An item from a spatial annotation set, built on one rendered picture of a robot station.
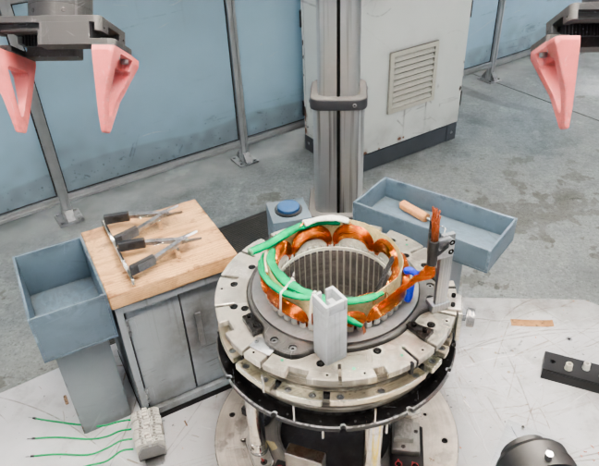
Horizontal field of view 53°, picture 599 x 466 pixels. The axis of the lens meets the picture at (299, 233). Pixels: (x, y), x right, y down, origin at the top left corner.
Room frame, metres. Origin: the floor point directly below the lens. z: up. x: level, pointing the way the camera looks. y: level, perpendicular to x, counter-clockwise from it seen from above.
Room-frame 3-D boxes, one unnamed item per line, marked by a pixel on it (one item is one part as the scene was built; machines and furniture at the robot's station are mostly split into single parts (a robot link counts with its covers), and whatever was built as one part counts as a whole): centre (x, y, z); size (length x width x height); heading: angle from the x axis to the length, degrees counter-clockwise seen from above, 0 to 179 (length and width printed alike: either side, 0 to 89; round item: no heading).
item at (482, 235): (0.84, -0.22, 0.92); 0.25 x 0.11 x 0.28; 51
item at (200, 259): (0.78, 0.23, 1.05); 0.20 x 0.19 x 0.02; 117
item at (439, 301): (0.57, -0.17, 1.15); 0.03 x 0.02 x 0.12; 109
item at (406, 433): (0.57, -0.15, 0.83); 0.05 x 0.04 x 0.02; 171
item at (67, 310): (0.71, 0.36, 0.92); 0.17 x 0.11 x 0.28; 27
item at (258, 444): (0.57, 0.08, 0.91); 0.02 x 0.02 x 0.21
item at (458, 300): (0.57, -0.20, 1.07); 0.04 x 0.02 x 0.05; 165
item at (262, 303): (0.61, -0.04, 1.05); 0.22 x 0.22 x 0.12
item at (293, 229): (0.66, 0.01, 1.15); 0.15 x 0.04 x 0.02; 117
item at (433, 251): (0.55, -0.15, 1.21); 0.04 x 0.04 x 0.03; 27
